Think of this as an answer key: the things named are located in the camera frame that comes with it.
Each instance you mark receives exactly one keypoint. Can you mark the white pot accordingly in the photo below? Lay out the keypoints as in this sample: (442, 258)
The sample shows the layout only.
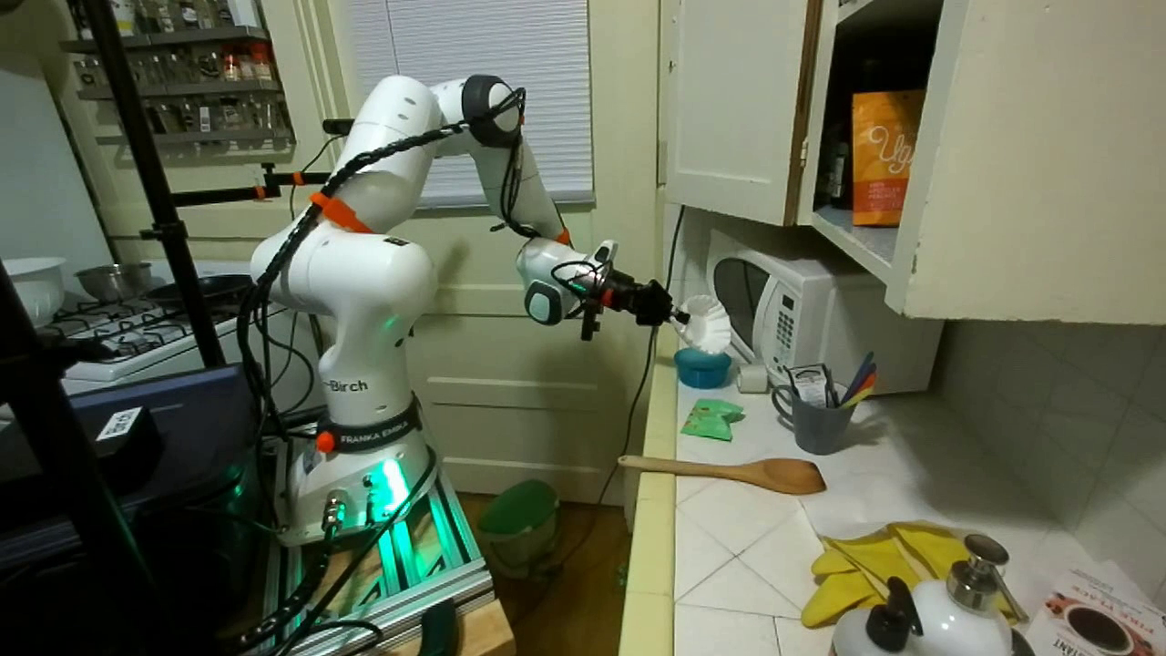
(39, 288)

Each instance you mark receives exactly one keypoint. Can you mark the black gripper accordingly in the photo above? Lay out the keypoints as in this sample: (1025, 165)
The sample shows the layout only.
(638, 301)

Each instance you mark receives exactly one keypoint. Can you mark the coffee print bag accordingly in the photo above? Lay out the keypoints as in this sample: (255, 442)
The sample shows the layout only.
(1098, 624)

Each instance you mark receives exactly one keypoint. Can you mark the white panelled door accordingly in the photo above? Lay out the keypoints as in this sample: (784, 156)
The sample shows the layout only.
(487, 402)

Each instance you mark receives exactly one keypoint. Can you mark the green waste bin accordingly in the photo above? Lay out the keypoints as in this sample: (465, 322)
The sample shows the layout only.
(521, 522)

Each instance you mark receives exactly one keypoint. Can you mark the wooden base board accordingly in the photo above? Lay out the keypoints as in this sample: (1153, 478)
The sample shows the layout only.
(479, 624)

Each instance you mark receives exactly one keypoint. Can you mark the blue box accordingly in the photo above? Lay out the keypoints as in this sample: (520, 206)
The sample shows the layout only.
(201, 424)

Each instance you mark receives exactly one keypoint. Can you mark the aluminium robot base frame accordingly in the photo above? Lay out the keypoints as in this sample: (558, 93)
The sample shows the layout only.
(413, 569)

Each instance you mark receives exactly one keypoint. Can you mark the steel kettle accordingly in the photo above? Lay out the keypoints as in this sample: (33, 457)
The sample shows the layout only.
(950, 624)

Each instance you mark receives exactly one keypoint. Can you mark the white microwave oven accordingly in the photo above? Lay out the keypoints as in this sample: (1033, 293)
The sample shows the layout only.
(839, 322)

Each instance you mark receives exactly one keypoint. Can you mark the wooden spatula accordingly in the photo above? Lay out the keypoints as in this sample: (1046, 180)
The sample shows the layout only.
(777, 474)

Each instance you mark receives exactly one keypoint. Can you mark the spice rack shelf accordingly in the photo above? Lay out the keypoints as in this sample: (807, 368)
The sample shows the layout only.
(184, 86)

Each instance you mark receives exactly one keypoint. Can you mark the grey utensil cup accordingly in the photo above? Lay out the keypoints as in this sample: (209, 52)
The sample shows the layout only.
(826, 426)

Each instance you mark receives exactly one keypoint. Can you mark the black stand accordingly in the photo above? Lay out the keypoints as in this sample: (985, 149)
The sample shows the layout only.
(50, 461)

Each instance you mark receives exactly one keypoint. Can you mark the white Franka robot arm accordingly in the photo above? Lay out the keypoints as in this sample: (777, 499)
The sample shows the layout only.
(352, 293)

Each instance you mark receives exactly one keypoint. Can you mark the white window blind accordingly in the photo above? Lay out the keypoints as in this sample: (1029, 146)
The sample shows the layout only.
(548, 94)

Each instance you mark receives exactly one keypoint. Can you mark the small white round container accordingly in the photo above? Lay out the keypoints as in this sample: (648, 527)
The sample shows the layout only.
(751, 379)

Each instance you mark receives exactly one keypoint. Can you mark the dark bottle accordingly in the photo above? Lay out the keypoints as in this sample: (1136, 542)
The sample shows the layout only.
(833, 167)

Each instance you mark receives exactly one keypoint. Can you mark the white upper cabinet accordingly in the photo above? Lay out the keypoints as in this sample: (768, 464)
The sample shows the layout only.
(1058, 156)

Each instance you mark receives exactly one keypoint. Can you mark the black box with label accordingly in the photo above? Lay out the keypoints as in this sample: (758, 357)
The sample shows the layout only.
(130, 457)

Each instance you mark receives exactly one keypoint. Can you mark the orange box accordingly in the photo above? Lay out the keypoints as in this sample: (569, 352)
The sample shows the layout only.
(882, 156)

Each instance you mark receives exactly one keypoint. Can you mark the gas stove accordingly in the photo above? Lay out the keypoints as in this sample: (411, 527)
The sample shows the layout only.
(147, 329)

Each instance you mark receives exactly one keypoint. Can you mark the blue bowl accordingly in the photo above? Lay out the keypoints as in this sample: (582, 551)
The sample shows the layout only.
(706, 368)

